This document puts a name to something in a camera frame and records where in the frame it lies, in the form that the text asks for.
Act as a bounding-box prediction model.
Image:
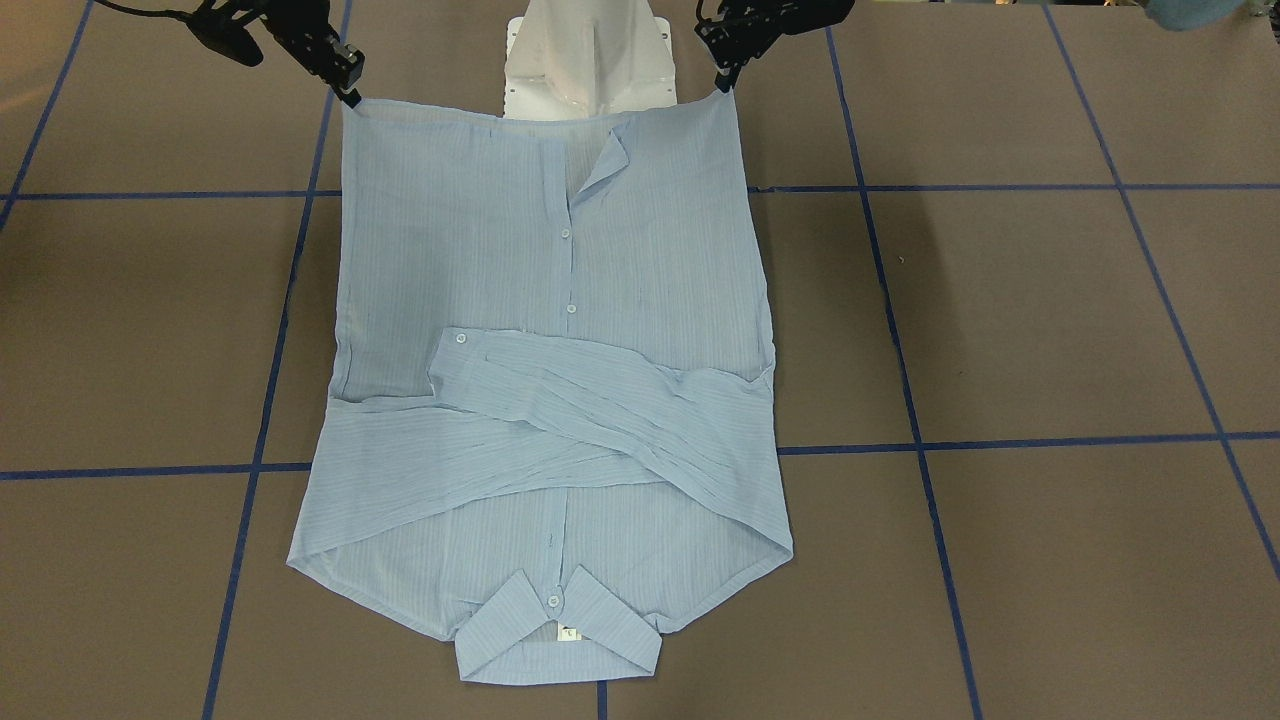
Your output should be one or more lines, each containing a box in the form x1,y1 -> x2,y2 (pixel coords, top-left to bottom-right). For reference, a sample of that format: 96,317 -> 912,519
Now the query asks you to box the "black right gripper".
262,1 -> 365,109

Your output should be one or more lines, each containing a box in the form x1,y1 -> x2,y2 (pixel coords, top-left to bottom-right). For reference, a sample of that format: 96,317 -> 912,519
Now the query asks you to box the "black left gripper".
695,1 -> 797,94

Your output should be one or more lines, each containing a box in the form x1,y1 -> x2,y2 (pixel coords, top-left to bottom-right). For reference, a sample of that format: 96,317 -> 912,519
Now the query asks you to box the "light blue button-up shirt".
287,91 -> 794,685

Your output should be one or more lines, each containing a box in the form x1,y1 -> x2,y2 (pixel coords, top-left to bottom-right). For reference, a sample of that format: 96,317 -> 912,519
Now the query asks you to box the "brown paper table cover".
3,1 -> 1277,719

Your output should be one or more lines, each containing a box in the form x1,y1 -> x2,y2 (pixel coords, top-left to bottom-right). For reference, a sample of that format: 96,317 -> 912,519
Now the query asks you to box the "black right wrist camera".
183,1 -> 264,67

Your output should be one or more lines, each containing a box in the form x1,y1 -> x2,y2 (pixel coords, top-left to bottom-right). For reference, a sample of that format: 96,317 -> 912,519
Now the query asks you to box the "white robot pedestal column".
502,1 -> 677,120

